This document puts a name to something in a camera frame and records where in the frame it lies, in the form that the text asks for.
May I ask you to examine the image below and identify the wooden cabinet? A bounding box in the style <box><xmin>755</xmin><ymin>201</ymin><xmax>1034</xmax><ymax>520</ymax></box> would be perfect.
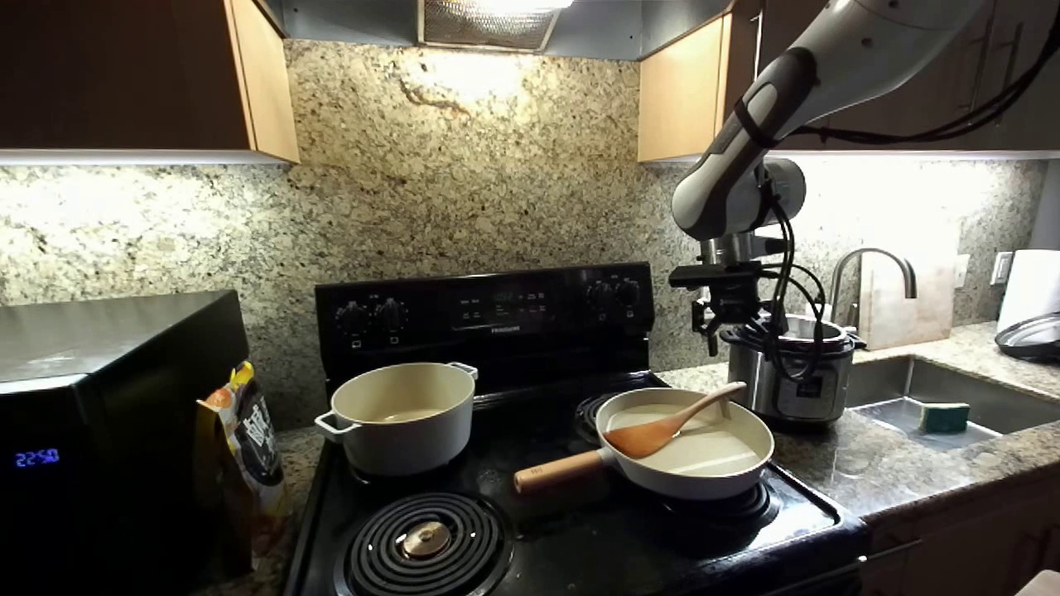
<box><xmin>0</xmin><ymin>0</ymin><xmax>298</xmax><ymax>166</ymax></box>
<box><xmin>640</xmin><ymin>0</ymin><xmax>1055</xmax><ymax>164</ymax></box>

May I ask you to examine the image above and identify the range hood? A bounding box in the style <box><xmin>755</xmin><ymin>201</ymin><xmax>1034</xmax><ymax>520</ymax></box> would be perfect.
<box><xmin>254</xmin><ymin>0</ymin><xmax>731</xmax><ymax>63</ymax></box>

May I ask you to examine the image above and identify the black electric stove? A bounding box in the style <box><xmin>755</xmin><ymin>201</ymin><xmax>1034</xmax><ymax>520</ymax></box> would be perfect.
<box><xmin>282</xmin><ymin>262</ymin><xmax>869</xmax><ymax>596</ymax></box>

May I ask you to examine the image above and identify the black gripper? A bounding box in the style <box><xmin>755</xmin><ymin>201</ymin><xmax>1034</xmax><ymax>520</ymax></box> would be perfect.
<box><xmin>670</xmin><ymin>233</ymin><xmax>791</xmax><ymax>350</ymax></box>

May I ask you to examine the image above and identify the chrome kitchen faucet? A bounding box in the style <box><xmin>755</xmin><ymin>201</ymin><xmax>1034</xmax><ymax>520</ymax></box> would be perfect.
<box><xmin>829</xmin><ymin>246</ymin><xmax>916</xmax><ymax>327</ymax></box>

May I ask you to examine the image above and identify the left upper wooden cabinet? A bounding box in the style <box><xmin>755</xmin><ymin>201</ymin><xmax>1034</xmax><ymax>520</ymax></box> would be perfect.
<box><xmin>0</xmin><ymin>0</ymin><xmax>298</xmax><ymax>166</ymax></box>

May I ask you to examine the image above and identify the cream pot with handles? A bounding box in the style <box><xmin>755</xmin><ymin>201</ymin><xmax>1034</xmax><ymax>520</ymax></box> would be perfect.
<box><xmin>313</xmin><ymin>360</ymin><xmax>475</xmax><ymax>478</ymax></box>

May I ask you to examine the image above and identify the cream frying pan wooden handle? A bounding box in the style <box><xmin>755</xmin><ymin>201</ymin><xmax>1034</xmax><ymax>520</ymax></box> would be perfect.
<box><xmin>513</xmin><ymin>381</ymin><xmax>774</xmax><ymax>500</ymax></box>

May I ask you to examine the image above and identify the wooden spatula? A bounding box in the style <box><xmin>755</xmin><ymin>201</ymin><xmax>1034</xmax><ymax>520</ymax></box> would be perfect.
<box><xmin>606</xmin><ymin>384</ymin><xmax>740</xmax><ymax>459</ymax></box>

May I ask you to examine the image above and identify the steel sink basin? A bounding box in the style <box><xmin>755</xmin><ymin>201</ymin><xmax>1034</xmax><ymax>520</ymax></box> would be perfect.
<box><xmin>844</xmin><ymin>357</ymin><xmax>1060</xmax><ymax>452</ymax></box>

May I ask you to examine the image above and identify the dark object on counter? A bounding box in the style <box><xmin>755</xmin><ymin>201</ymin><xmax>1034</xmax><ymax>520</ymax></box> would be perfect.
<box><xmin>992</xmin><ymin>312</ymin><xmax>1060</xmax><ymax>366</ymax></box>

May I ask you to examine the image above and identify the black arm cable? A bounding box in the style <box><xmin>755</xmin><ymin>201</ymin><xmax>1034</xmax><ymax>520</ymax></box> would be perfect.
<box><xmin>758</xmin><ymin>10</ymin><xmax>1060</xmax><ymax>334</ymax></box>

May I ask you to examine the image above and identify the right upper wooden cabinet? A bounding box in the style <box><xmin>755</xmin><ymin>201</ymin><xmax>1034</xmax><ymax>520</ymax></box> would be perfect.
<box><xmin>640</xmin><ymin>0</ymin><xmax>1055</xmax><ymax>164</ymax></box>

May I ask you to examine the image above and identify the stainless pressure cooker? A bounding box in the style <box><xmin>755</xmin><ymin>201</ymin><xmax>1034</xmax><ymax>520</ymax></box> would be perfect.
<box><xmin>723</xmin><ymin>314</ymin><xmax>861</xmax><ymax>429</ymax></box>

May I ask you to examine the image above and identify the black microwave oven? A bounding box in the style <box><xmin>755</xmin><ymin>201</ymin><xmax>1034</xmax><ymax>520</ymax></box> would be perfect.
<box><xmin>0</xmin><ymin>293</ymin><xmax>247</xmax><ymax>596</ymax></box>

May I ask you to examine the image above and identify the snack bag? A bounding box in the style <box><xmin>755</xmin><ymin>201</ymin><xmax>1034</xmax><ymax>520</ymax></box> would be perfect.
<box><xmin>195</xmin><ymin>360</ymin><xmax>286</xmax><ymax>516</ymax></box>

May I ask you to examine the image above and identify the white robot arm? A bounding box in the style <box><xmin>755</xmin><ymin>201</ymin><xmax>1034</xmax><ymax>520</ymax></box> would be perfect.
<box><xmin>670</xmin><ymin>0</ymin><xmax>1055</xmax><ymax>350</ymax></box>

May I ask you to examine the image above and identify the green sponge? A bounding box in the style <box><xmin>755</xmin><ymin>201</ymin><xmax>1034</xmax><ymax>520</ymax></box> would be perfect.
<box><xmin>920</xmin><ymin>403</ymin><xmax>970</xmax><ymax>434</ymax></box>

